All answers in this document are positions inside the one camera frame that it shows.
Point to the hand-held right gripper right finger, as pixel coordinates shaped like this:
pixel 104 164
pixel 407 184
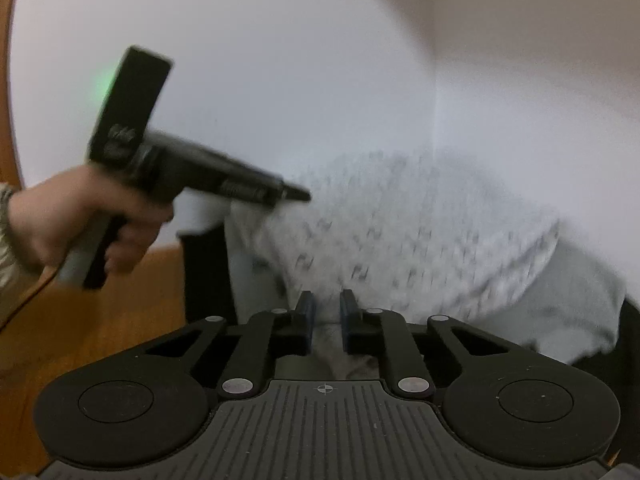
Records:
pixel 346 310

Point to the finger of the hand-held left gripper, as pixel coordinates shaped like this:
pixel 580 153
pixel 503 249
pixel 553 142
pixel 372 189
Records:
pixel 265 190

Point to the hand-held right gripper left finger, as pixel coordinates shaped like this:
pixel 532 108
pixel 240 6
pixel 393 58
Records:
pixel 306 310

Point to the white patterned shirt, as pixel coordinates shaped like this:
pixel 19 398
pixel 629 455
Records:
pixel 400 230

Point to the person's left hand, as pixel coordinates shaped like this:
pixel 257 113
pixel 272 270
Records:
pixel 50 220

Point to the grey printed cloth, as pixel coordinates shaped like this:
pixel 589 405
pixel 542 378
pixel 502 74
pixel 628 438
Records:
pixel 207 275

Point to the wooden window frame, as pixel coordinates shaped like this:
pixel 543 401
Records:
pixel 6 85

